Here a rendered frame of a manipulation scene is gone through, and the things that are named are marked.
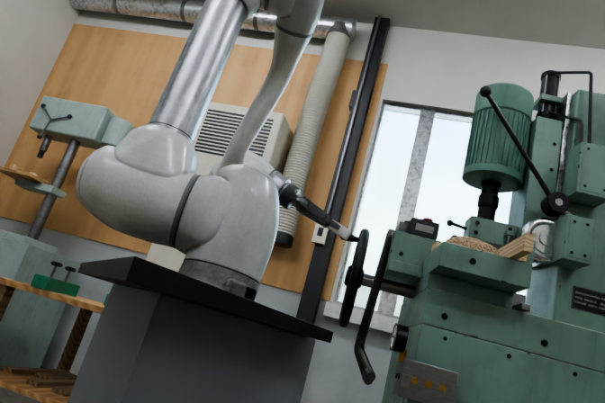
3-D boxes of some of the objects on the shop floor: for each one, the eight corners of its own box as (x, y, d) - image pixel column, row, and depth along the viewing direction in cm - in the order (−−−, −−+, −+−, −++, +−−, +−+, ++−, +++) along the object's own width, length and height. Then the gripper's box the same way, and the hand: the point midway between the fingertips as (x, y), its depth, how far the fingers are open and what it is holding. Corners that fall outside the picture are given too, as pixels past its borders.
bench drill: (-40, 362, 290) (71, 119, 340) (50, 394, 275) (153, 135, 324) (-117, 360, 246) (23, 81, 295) (-15, 398, 231) (115, 97, 280)
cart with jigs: (45, 407, 245) (96, 277, 265) (148, 445, 229) (194, 304, 249) (-73, 416, 185) (5, 247, 205) (54, 468, 169) (125, 280, 189)
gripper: (289, 175, 150) (357, 220, 144) (292, 189, 162) (355, 230, 157) (275, 195, 148) (343, 242, 142) (278, 208, 160) (341, 251, 155)
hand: (339, 229), depth 150 cm, fingers closed
